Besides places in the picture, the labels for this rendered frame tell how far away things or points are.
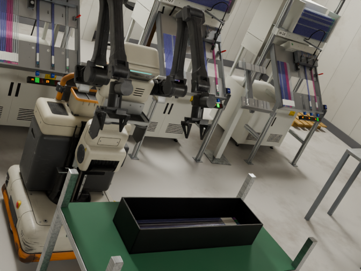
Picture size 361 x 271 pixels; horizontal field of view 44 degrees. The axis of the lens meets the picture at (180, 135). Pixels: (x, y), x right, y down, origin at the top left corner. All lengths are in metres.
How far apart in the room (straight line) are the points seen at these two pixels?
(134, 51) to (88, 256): 1.05
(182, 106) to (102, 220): 2.85
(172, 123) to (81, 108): 1.97
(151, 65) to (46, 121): 0.70
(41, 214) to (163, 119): 2.04
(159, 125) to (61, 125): 1.95
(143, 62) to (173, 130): 2.40
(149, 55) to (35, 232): 1.14
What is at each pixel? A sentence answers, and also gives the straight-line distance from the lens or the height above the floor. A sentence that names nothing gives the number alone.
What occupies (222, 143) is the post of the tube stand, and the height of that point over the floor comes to 0.19.
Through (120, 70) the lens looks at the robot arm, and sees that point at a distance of 1.88.
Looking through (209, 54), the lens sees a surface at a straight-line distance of 4.28.
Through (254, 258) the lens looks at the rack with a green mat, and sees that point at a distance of 1.87.
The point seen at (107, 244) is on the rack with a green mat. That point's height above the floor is 0.95.
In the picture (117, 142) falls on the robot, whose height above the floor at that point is 0.84.
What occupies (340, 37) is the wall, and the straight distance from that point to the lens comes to 7.69.
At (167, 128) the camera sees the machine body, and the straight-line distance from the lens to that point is 4.48.
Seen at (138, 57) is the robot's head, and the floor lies 1.34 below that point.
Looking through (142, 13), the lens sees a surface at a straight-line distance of 4.34.
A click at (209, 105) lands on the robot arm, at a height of 1.31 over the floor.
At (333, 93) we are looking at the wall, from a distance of 7.55.
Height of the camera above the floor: 1.98
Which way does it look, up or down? 24 degrees down
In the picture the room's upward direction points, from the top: 23 degrees clockwise
